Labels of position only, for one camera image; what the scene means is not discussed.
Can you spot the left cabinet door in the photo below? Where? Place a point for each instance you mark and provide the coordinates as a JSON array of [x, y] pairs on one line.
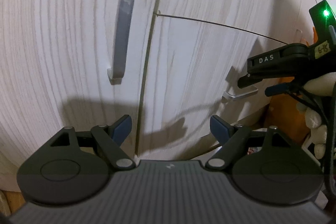
[[55, 55]]

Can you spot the white gloved right hand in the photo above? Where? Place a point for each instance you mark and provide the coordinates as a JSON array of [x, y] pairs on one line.
[[323, 86]]

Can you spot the orange fabric tote bag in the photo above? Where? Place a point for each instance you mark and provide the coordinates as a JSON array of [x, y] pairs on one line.
[[292, 118]]

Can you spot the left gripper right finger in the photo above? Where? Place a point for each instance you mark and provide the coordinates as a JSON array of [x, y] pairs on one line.
[[233, 140]]

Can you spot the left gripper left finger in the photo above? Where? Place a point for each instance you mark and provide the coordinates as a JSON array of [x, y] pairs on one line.
[[108, 141]]

